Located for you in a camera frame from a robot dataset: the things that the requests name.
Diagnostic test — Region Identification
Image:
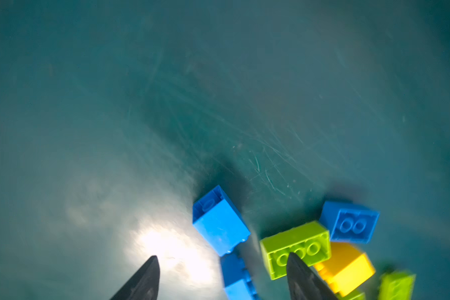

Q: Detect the yellow lego rear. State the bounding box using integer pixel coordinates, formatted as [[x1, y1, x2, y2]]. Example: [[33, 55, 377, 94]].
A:
[[314, 242, 376, 297]]

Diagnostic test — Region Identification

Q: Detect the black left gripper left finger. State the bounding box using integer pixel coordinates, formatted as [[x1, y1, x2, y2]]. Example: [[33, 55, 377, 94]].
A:
[[111, 256, 160, 300]]

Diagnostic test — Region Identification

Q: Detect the green long lego cluster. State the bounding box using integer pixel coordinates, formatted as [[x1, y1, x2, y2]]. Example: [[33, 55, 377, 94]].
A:
[[260, 221, 331, 280]]

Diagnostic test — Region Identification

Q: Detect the green lego under blue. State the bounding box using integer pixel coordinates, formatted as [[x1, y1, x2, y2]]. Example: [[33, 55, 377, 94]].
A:
[[378, 271, 416, 300]]

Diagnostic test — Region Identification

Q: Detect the green small lego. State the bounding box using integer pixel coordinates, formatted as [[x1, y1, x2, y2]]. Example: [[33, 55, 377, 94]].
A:
[[336, 289, 366, 300]]

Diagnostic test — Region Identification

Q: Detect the blue lego cluster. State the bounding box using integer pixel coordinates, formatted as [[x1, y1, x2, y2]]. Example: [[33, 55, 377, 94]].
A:
[[220, 253, 259, 300]]

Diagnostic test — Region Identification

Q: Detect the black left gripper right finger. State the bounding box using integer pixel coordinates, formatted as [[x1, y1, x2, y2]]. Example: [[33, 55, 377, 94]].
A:
[[286, 252, 338, 300]]

